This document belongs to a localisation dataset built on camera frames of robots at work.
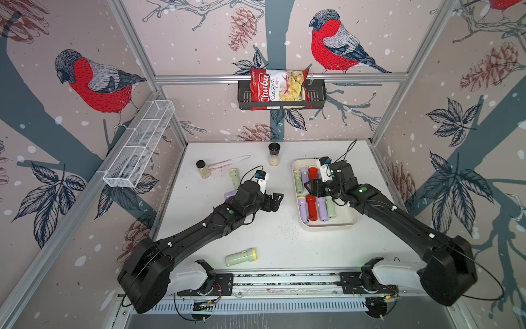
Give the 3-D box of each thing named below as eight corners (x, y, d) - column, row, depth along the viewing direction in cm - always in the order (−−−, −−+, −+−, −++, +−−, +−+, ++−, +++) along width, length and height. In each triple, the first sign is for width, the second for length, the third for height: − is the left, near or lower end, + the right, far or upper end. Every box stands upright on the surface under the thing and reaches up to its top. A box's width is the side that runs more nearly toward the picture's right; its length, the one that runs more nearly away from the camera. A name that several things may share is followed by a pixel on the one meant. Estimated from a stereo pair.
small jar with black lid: (204, 179, 106) (199, 168, 99) (200, 173, 109) (194, 162, 101) (211, 175, 108) (207, 164, 100) (207, 169, 111) (202, 158, 103)
